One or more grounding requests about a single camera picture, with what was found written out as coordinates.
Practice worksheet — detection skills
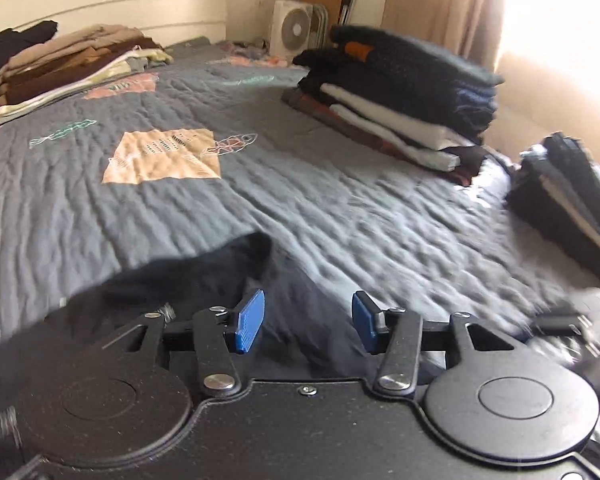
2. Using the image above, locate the black puffy jacket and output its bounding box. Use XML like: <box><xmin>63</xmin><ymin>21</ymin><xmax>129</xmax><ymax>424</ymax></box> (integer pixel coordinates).
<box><xmin>0</xmin><ymin>20</ymin><xmax>58</xmax><ymax>106</ymax></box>

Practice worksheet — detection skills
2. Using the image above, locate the white box fan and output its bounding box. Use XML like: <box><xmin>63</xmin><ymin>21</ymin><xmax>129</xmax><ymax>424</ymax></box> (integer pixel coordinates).
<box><xmin>269</xmin><ymin>0</ymin><xmax>313</xmax><ymax>57</ymax></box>

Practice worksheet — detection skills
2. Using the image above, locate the grey-blue printed quilt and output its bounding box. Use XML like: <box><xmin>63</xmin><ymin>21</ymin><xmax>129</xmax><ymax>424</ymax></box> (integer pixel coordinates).
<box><xmin>0</xmin><ymin>35</ymin><xmax>600</xmax><ymax>361</ymax></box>

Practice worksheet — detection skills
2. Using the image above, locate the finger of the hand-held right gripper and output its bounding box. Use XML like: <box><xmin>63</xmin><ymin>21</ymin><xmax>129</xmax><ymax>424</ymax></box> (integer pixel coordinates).
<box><xmin>532</xmin><ymin>312</ymin><xmax>600</xmax><ymax>356</ymax></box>

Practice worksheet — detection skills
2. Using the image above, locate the small stack of grey clothes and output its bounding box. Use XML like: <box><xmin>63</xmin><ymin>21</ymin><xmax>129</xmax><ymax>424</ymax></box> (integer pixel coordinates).
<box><xmin>505</xmin><ymin>132</ymin><xmax>600</xmax><ymax>291</ymax></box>

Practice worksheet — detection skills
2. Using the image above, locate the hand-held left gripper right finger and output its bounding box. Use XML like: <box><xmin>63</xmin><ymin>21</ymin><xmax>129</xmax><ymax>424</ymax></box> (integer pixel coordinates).
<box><xmin>351</xmin><ymin>291</ymin><xmax>518</xmax><ymax>400</ymax></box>

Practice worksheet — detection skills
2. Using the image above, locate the stack of folded brown clothes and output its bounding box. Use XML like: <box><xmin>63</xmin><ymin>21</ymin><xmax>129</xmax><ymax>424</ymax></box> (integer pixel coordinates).
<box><xmin>0</xmin><ymin>24</ymin><xmax>173</xmax><ymax>128</ymax></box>

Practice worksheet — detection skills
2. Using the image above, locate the tall stack of dark clothes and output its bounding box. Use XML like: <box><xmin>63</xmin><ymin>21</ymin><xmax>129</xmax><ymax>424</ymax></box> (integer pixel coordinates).
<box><xmin>282</xmin><ymin>25</ymin><xmax>503</xmax><ymax>186</ymax></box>

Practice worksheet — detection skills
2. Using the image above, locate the beige curtain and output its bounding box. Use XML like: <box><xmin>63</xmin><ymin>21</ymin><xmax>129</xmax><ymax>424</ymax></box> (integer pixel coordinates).
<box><xmin>382</xmin><ymin>0</ymin><xmax>511</xmax><ymax>73</ymax></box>

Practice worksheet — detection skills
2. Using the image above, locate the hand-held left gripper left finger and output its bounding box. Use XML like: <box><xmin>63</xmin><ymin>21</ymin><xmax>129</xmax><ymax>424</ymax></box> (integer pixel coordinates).
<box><xmin>102</xmin><ymin>290</ymin><xmax>267</xmax><ymax>401</ymax></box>

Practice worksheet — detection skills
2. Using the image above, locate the black printed t-shirt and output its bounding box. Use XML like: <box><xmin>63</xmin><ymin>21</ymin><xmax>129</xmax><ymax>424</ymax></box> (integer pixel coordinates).
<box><xmin>0</xmin><ymin>232</ymin><xmax>391</xmax><ymax>411</ymax></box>

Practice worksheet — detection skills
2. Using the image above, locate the white headboard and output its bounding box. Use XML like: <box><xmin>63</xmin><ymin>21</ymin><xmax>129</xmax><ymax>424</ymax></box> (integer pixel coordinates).
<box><xmin>0</xmin><ymin>0</ymin><xmax>228</xmax><ymax>48</ymax></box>

